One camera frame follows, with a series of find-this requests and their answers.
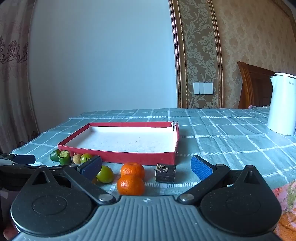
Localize green tomato small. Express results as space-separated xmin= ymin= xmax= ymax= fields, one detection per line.
xmin=80 ymin=153 xmax=93 ymax=164

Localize brown longan fruit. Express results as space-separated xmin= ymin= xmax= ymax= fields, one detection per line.
xmin=73 ymin=154 xmax=82 ymax=165

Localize green cucumber end piece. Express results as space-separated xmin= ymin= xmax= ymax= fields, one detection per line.
xmin=50 ymin=149 xmax=61 ymax=162

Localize green cucumber cut piece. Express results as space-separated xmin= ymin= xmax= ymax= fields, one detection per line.
xmin=58 ymin=150 xmax=71 ymax=166

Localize orange mandarin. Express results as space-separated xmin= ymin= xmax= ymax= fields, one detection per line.
xmin=117 ymin=174 xmax=145 ymax=196
xmin=120 ymin=163 xmax=145 ymax=179

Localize dark cylinder piece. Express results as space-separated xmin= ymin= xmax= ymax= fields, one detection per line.
xmin=155 ymin=163 xmax=176 ymax=183

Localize left hand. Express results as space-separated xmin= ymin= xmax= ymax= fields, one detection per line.
xmin=3 ymin=224 xmax=19 ymax=240

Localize patterned brown curtain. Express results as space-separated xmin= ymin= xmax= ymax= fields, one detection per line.
xmin=1 ymin=1 xmax=39 ymax=153

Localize green plaid tablecloth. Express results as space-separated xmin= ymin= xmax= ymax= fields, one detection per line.
xmin=14 ymin=108 xmax=295 ymax=199

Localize red shallow cardboard tray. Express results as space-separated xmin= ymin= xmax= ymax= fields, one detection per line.
xmin=58 ymin=121 xmax=180 ymax=166

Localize pink floral towel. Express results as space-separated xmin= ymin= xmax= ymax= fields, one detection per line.
xmin=273 ymin=180 xmax=296 ymax=241

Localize white electric kettle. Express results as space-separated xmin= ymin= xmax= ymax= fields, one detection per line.
xmin=267 ymin=73 xmax=296 ymax=136

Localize wooden bed headboard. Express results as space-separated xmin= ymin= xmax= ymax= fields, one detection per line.
xmin=237 ymin=61 xmax=275 ymax=109

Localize ornate wallpaper panel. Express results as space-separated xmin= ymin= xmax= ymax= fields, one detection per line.
xmin=169 ymin=1 xmax=224 ymax=108

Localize white wall switch panel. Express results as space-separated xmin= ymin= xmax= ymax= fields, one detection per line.
xmin=193 ymin=82 xmax=214 ymax=95

